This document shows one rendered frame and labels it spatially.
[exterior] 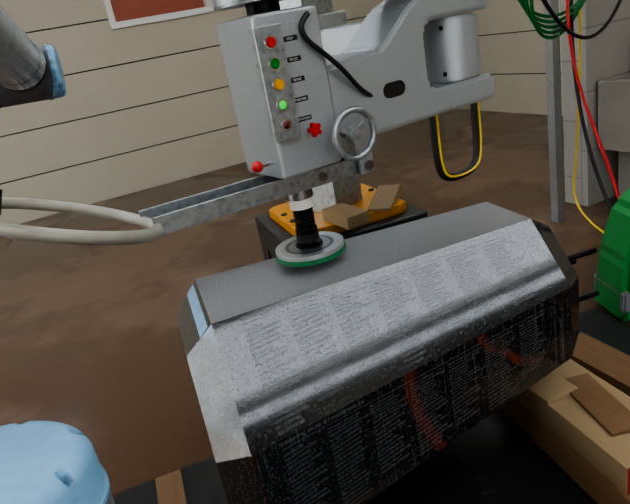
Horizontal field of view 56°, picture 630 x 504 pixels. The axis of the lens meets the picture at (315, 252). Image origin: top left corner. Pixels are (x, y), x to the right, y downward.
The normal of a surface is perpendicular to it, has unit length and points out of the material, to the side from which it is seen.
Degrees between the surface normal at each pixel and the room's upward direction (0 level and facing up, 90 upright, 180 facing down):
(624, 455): 0
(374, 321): 45
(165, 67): 90
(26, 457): 8
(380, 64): 90
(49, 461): 8
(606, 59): 90
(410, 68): 90
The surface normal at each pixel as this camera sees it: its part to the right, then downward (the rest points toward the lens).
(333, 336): 0.12, -0.45
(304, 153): 0.55, 0.21
